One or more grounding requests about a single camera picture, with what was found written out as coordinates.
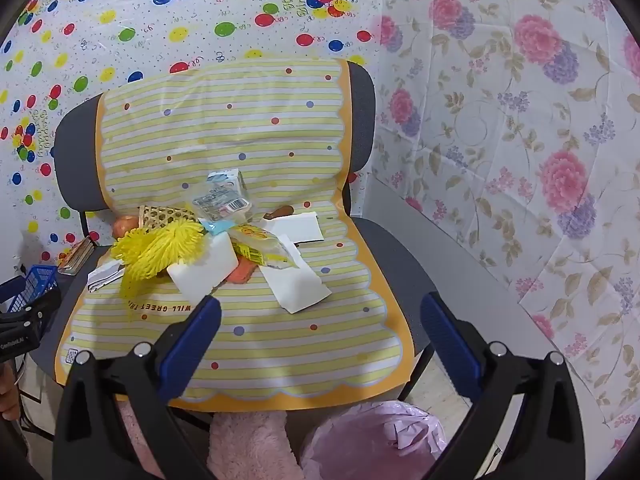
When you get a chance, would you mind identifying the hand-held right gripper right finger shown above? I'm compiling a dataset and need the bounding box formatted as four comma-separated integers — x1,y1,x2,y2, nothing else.
421,292,586,480

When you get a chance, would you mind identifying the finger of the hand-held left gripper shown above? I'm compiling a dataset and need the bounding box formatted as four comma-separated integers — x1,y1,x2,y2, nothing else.
0,285,63,332

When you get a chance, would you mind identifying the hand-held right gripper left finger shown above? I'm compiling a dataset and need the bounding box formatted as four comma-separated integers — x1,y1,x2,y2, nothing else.
52,295,222,480

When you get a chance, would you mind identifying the white foam block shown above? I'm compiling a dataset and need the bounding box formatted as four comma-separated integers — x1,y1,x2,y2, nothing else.
166,235,240,306

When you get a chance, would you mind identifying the yellow spiky rubber toy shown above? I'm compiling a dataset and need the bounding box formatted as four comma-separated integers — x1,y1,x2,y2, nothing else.
109,222,206,302

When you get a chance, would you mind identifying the white paper envelope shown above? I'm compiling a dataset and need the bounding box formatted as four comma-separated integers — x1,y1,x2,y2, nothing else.
257,247,332,315

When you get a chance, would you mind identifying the yellow snack packet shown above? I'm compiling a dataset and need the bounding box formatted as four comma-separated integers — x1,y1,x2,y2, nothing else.
227,223,301,270

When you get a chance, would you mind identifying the pink bag lined bin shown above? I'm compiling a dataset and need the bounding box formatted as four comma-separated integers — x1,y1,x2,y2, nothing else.
299,400,446,480

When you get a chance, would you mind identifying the clear plastic wrapper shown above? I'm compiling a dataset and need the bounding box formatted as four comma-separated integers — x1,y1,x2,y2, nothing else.
192,185,254,224

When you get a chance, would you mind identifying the white paper card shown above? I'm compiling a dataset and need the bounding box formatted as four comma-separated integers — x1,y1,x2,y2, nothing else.
259,211,325,247

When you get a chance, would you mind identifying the small white blue milk carton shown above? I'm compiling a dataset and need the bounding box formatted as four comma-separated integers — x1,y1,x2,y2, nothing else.
207,168,251,206

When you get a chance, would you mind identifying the person's left forearm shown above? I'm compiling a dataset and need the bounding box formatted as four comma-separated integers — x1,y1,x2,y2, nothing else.
0,362,22,422

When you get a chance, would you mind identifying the orange book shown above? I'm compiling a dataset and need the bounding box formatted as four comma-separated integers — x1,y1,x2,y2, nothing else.
57,236,96,275

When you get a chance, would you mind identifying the white paper tag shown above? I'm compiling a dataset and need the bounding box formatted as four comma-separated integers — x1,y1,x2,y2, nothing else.
87,262,126,294

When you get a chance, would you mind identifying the yellow striped plastic sheet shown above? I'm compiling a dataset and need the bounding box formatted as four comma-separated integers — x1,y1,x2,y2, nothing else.
56,57,405,413

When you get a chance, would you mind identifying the orange soft item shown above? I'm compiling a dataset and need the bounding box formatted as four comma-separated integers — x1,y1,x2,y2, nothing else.
227,257,259,285

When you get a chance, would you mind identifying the pink fluffy cloth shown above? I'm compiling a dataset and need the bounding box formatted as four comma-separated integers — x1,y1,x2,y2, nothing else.
115,399,306,480

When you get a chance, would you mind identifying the red apple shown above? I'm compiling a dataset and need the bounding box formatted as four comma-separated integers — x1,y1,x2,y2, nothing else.
112,215,141,239

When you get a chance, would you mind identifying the woven bamboo basket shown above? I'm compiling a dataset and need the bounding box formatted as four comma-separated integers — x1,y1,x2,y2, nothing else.
137,204,199,232

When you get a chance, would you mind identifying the grey office chair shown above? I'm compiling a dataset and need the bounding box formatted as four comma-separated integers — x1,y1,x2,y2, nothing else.
30,60,437,431

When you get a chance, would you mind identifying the floral print backdrop sheet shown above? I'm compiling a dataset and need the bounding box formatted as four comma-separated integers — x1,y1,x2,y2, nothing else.
350,0,640,441

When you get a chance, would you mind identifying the balloon print backdrop sheet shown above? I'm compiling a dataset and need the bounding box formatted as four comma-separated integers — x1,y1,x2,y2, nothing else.
0,0,387,281

